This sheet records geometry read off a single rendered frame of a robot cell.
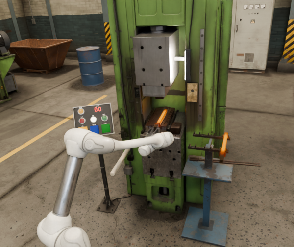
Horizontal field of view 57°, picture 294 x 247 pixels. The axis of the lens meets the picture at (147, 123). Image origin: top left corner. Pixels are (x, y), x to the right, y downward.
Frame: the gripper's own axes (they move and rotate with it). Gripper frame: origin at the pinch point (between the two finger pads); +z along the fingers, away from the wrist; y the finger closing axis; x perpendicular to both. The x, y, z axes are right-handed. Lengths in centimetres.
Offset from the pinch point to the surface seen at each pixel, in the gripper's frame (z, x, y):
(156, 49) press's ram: 7, 66, 2
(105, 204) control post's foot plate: -5, -99, -62
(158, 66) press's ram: 6, 53, 3
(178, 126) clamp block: 9.1, -2.4, 17.8
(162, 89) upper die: 5.9, 33.4, 6.0
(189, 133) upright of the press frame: 19.0, -14.3, 26.5
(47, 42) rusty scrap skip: 570, -38, -509
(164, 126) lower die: 5.2, -1.3, 6.0
